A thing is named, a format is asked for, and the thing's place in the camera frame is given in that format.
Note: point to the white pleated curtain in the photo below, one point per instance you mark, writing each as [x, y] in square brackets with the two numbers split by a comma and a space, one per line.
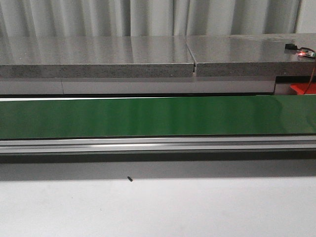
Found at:
[43, 18]

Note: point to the green conveyor belt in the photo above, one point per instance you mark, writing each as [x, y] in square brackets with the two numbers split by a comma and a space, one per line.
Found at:
[105, 125]

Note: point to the red plastic tray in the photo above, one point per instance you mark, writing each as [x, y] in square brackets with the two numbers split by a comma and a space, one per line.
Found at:
[303, 88]

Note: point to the grey stone countertop right slab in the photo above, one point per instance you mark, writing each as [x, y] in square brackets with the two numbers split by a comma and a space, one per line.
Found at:
[250, 55]

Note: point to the grey stone countertop left slab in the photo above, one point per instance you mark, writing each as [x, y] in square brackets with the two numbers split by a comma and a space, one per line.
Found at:
[95, 57]

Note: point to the small sensor circuit board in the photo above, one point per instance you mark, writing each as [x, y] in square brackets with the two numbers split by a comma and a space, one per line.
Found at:
[300, 51]

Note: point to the grey stone countertop slab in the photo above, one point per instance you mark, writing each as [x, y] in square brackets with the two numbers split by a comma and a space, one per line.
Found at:
[95, 57]
[250, 55]

